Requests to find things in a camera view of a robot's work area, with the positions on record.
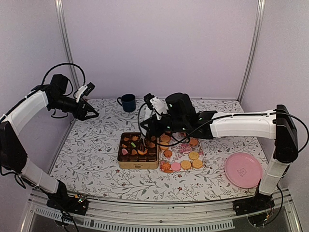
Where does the dark blue mug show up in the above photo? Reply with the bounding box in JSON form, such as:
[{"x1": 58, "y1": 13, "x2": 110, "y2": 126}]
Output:
[{"x1": 117, "y1": 94, "x2": 136, "y2": 113}]

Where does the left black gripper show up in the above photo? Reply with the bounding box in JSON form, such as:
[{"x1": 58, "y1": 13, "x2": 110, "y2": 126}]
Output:
[{"x1": 49, "y1": 94, "x2": 99, "y2": 120}]

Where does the gold cookie tin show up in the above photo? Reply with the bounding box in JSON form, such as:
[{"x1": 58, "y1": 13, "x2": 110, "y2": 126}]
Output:
[{"x1": 117, "y1": 132, "x2": 159, "y2": 170}]

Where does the swirl butter cookie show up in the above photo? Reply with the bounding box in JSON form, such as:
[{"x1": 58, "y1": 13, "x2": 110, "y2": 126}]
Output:
[{"x1": 160, "y1": 162, "x2": 172, "y2": 173}]

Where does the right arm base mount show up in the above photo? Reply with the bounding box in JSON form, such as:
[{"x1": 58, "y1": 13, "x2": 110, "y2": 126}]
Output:
[{"x1": 233, "y1": 194, "x2": 275, "y2": 216}]

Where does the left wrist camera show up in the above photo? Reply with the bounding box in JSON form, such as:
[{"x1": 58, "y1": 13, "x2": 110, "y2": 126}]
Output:
[{"x1": 75, "y1": 82, "x2": 95, "y2": 102}]

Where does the pink macaron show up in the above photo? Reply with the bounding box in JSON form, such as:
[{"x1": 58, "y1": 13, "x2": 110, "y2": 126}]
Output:
[
  {"x1": 122, "y1": 148, "x2": 128, "y2": 155},
  {"x1": 171, "y1": 162, "x2": 181, "y2": 172}
]

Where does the frame post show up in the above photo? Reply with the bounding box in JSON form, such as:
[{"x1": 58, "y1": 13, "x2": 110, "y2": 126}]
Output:
[
  {"x1": 237, "y1": 0, "x2": 266, "y2": 103},
  {"x1": 54, "y1": 0, "x2": 80, "y2": 90}
]

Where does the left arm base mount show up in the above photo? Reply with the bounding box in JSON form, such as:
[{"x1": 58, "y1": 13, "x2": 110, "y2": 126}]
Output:
[{"x1": 46, "y1": 185, "x2": 89, "y2": 216}]

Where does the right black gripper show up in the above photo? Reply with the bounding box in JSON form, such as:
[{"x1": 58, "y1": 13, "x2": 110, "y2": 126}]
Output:
[{"x1": 140, "y1": 113, "x2": 187, "y2": 138}]

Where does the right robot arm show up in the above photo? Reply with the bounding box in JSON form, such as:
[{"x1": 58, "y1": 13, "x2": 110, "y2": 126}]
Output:
[{"x1": 139, "y1": 93, "x2": 299, "y2": 211}]

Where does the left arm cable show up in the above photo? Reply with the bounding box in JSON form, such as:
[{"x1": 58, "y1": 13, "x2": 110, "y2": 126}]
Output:
[{"x1": 42, "y1": 63, "x2": 87, "y2": 87}]

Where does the floral tablecloth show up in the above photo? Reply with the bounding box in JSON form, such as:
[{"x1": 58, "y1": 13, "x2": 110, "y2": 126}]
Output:
[{"x1": 51, "y1": 99, "x2": 268, "y2": 202}]

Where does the round waffle cookie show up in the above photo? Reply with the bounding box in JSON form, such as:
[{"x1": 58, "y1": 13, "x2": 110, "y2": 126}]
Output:
[
  {"x1": 181, "y1": 160, "x2": 192, "y2": 170},
  {"x1": 192, "y1": 159, "x2": 203, "y2": 169}
]

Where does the pink plate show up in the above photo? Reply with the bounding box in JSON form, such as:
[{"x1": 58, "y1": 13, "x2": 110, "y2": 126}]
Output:
[{"x1": 225, "y1": 153, "x2": 263, "y2": 189}]

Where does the right frame post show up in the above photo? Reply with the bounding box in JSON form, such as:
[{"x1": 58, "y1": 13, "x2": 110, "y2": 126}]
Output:
[{"x1": 237, "y1": 0, "x2": 266, "y2": 103}]

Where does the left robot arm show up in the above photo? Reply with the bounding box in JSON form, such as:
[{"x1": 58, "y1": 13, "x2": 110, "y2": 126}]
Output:
[{"x1": 0, "y1": 74, "x2": 99, "y2": 210}]

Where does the left frame post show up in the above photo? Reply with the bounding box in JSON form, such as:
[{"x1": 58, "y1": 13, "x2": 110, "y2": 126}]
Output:
[{"x1": 54, "y1": 0, "x2": 80, "y2": 90}]

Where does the aluminium front rail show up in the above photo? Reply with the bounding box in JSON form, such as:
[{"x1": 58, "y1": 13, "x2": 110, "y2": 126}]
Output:
[{"x1": 21, "y1": 189, "x2": 304, "y2": 232}]

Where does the floral cookie tray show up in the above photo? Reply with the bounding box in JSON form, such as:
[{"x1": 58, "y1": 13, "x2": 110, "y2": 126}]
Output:
[{"x1": 157, "y1": 132, "x2": 206, "y2": 173}]

